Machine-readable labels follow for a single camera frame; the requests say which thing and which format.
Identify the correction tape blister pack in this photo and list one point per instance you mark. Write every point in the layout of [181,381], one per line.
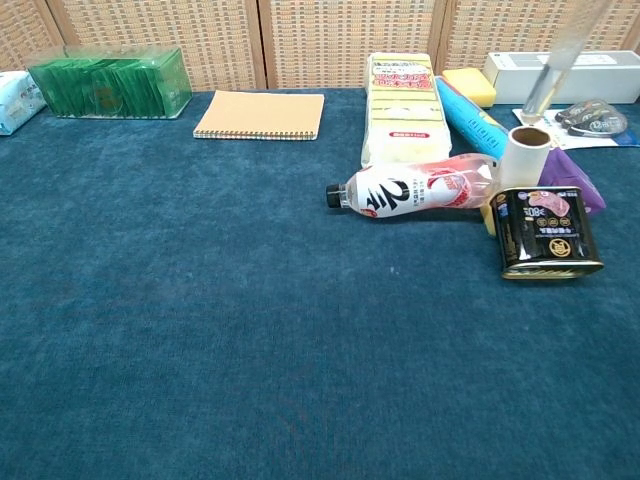
[590,122]

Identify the light blue wet wipes pack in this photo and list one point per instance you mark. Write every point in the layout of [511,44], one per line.
[17,100]

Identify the clear box of green sachets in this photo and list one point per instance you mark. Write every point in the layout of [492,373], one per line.
[110,85]

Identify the black luncheon meat can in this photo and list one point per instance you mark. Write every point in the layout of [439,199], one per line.
[545,235]

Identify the pink white plastic bottle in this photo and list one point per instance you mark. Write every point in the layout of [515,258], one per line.
[400,195]

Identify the woven folding screen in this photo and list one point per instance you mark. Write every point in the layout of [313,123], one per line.
[340,40]

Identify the orange spiral notebook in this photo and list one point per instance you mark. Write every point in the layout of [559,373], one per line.
[260,112]

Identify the white paper roll cardboard core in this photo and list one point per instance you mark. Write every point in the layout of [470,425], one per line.
[520,165]

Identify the blue cling film roll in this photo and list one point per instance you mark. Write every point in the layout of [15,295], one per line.
[470,120]

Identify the transparent test tube white cap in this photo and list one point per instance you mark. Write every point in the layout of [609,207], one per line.
[555,70]

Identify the blue table cloth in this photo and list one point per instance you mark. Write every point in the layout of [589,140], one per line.
[200,300]

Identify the purple box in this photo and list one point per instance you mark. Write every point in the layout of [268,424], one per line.
[570,172]

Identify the yellow sponge multipack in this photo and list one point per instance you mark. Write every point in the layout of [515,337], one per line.
[405,115]

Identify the yellow cloth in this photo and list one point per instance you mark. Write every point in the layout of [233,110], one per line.
[487,220]

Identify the white power strip box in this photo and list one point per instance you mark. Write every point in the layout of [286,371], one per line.
[600,75]

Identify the yellow sponge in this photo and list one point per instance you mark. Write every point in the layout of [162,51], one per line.
[470,85]

